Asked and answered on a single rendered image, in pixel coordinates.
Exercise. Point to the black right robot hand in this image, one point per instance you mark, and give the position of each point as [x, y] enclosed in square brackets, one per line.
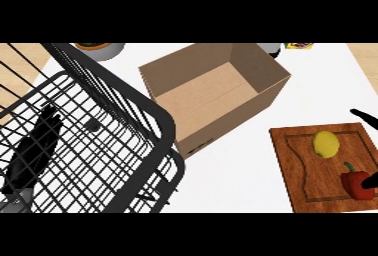
[366, 117]

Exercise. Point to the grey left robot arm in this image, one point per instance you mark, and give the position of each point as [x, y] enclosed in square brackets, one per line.
[14, 200]

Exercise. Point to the yellow lemon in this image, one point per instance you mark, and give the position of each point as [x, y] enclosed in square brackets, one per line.
[325, 144]

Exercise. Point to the brown wooden cutting board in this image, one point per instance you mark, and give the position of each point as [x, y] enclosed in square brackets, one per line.
[314, 180]

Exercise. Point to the open cardboard box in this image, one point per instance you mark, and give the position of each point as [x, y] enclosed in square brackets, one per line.
[215, 90]

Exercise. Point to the red bell pepper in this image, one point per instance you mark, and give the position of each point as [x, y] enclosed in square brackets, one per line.
[356, 184]

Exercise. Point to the yellow printed packet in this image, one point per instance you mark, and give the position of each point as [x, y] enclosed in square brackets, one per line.
[298, 45]

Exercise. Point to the grey round container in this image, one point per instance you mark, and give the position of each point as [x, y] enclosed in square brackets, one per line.
[270, 49]

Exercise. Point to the grey bowl with brown rim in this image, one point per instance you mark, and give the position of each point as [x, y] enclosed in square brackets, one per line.
[100, 49]

